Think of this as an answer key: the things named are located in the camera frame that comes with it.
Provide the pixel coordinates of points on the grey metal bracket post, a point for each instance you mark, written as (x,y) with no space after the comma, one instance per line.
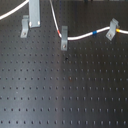
(34,13)

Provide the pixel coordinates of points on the grey cable clip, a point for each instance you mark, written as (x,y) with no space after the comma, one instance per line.
(25,26)
(114,24)
(64,38)

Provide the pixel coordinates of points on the grey middle cable clip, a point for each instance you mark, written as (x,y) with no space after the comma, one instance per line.
(64,38)

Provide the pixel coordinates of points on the grey left cable clip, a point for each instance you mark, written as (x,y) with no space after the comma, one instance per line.
(25,26)

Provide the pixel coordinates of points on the grey right cable clip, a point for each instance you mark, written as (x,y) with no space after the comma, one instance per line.
(114,24)

